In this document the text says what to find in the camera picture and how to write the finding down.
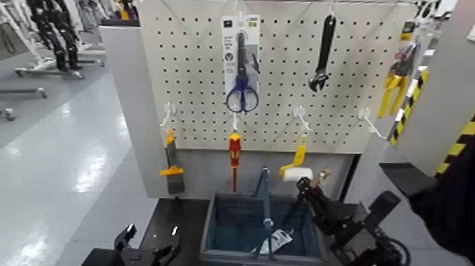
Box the black vertical stand post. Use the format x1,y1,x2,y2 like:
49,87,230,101
339,154,362,204

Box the grey scraper with yellow grip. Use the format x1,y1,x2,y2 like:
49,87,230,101
159,129,186,196

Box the pliers with yellow handles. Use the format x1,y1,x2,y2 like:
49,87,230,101
377,41,419,120

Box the large black rounded object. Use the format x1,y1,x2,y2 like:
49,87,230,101
408,137,475,262

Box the grey display stand panel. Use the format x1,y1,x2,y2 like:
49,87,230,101
98,25,358,202

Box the white paper label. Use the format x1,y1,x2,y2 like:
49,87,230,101
252,228,295,255

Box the blue scissors in package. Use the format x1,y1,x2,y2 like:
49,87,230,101
221,14,262,114

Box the grey panel with hazard stripes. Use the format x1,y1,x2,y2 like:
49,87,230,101
387,0,475,176

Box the beige perforated pegboard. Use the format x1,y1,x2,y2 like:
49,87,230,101
138,0,418,155

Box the red and yellow screwdriver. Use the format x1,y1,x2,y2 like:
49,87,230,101
228,132,242,193

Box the yellow product label card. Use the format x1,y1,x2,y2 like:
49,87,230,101
400,21,416,42

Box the grey blue plastic crate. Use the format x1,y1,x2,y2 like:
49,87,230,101
199,167,328,266

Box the yellow handled white paint roller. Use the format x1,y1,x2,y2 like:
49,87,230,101
278,135,315,183

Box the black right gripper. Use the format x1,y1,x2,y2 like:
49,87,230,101
295,176,358,246

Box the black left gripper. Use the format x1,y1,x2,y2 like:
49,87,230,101
81,223,182,266

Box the grey wheeled base leg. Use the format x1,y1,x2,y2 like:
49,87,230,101
0,87,48,100

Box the black adjustable wrench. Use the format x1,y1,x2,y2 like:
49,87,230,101
307,14,337,93

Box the black robot on stand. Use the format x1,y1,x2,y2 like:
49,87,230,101
26,0,86,81

